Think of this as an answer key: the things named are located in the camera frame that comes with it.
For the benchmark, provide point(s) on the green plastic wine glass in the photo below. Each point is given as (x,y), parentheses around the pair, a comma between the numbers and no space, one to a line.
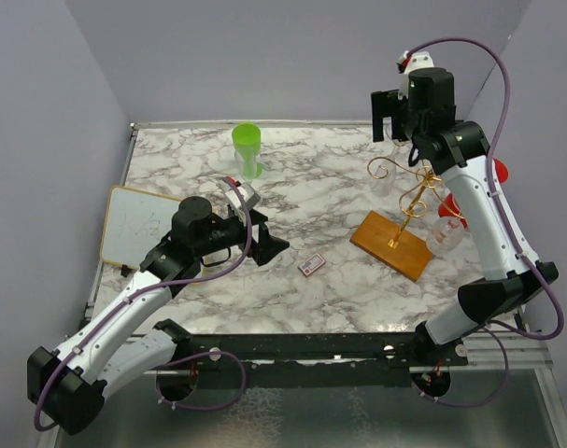
(247,140)

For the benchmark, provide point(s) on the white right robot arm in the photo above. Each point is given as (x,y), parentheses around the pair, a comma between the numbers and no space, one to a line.
(513,274)

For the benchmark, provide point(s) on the clear glass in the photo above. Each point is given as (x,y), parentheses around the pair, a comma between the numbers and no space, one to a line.
(384,171)
(444,235)
(247,159)

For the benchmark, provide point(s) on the yellow-framed whiteboard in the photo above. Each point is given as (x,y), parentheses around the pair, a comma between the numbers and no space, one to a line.
(135,222)

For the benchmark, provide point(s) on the red plastic wine glass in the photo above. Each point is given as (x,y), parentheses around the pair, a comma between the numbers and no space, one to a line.
(449,207)

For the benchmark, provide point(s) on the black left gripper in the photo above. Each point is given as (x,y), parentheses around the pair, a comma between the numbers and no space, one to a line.
(267,244)

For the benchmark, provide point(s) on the gold wire glass rack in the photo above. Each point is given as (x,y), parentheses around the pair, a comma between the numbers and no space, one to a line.
(391,242)

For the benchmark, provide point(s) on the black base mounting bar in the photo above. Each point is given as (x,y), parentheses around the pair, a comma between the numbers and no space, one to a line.
(301,360)

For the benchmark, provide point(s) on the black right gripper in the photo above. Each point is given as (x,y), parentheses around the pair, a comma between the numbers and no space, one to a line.
(388,104)

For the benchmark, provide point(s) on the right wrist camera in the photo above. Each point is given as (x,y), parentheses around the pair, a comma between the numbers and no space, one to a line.
(414,61)

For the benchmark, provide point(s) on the small red white card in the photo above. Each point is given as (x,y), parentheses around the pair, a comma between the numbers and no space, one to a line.
(311,265)

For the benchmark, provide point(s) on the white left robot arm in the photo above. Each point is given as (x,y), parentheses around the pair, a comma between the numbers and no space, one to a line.
(71,383)

